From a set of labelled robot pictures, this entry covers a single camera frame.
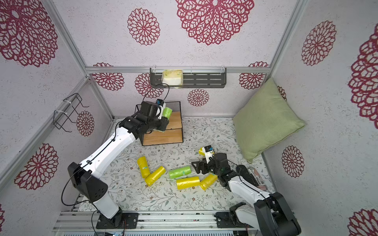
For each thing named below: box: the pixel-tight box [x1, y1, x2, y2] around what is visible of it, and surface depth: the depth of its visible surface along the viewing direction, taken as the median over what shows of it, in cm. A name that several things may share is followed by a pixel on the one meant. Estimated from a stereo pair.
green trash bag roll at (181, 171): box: [169, 165, 192, 179], surface depth 89 cm
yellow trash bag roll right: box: [199, 173, 219, 191], surface depth 85 cm
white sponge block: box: [161, 69, 184, 89], surface depth 92 cm
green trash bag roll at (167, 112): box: [162, 107, 173, 120], surface depth 78 cm
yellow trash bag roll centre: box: [176, 176, 201, 190], surface depth 85 cm
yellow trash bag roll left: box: [136, 155, 151, 179], surface depth 90 cm
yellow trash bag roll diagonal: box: [144, 165, 166, 187], surface depth 89 cm
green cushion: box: [232, 78, 306, 164], surface depth 83 cm
